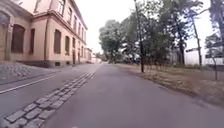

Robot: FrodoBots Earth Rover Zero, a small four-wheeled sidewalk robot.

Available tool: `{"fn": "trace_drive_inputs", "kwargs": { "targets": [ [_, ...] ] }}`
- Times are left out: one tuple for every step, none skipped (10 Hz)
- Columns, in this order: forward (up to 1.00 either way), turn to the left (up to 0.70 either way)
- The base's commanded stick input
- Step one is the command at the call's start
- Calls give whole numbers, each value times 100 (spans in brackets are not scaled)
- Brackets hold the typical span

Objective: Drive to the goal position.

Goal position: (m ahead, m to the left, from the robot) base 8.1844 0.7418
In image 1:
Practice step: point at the white painted line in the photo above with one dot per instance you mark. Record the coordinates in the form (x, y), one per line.
(26, 85)

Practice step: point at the dark pole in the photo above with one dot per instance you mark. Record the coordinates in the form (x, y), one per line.
(140, 50)

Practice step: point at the tall beige building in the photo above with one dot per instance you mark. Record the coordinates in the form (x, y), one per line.
(43, 30)

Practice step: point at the dry grass verge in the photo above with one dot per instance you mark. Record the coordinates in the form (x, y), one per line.
(186, 81)

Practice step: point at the grey asphalt road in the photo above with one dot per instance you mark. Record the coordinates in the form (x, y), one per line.
(20, 100)

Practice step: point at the grey cobblestone strip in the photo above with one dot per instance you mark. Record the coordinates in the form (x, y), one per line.
(36, 111)

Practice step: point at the white building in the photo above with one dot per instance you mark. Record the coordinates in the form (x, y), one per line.
(193, 56)

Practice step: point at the grey asphalt path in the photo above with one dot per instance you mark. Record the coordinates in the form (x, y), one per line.
(120, 100)

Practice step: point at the row of trees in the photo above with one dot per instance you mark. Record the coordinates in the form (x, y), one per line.
(113, 36)

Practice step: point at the grey cobbled pavement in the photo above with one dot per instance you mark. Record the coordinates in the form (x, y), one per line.
(16, 71)

